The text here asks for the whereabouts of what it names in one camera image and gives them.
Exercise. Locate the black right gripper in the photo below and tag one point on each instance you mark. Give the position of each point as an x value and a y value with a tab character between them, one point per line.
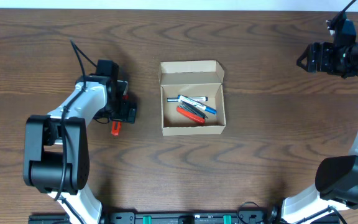
326	63

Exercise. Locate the open cardboard box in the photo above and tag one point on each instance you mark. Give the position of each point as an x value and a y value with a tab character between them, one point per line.
192	79

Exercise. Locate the blue whiteboard marker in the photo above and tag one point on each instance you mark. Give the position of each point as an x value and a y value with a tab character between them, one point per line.
196	104

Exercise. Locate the red utility knife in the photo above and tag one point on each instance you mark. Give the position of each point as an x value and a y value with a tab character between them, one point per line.
116	122

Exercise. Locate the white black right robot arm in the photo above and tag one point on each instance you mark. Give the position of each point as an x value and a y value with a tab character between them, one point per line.
335	186

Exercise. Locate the red multi-tool pocket knife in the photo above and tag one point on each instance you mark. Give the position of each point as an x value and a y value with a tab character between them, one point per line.
191	113

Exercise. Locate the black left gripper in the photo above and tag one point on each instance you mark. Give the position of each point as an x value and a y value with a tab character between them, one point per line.
124	116

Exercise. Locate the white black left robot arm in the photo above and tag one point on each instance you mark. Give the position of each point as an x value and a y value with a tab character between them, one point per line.
56	155

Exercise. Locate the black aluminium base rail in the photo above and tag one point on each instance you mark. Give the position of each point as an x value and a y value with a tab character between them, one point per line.
244	216

